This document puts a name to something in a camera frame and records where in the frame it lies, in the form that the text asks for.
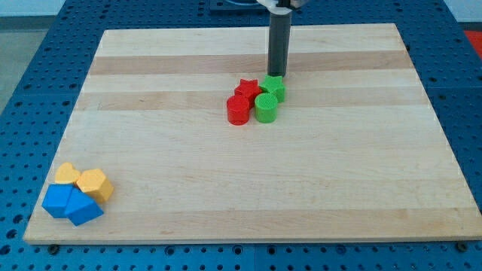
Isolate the blue cube block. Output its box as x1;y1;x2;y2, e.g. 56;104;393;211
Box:
41;184;75;218

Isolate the green star block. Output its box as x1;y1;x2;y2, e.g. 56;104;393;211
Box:
259;75;285;102

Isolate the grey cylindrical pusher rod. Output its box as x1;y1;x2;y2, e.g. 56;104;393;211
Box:
267;13;291;77

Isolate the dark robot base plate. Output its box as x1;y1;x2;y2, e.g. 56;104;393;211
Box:
208;0;266;14

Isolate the wooden board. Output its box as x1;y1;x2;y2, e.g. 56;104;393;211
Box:
23;23;481;245

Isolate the red star block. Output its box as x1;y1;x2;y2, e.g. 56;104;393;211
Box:
234;79;262;108

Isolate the blue pentagon block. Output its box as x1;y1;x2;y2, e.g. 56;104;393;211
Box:
65;188;104;226

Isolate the yellow heart block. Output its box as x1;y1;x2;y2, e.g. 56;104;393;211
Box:
54;162;81;185

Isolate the green cylinder block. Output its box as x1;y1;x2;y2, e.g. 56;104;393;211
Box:
255;93;278;123

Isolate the red cylinder block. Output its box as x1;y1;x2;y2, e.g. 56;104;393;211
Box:
227;95;250;126

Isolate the yellow hexagon block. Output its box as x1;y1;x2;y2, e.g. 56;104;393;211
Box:
77;169;114;203

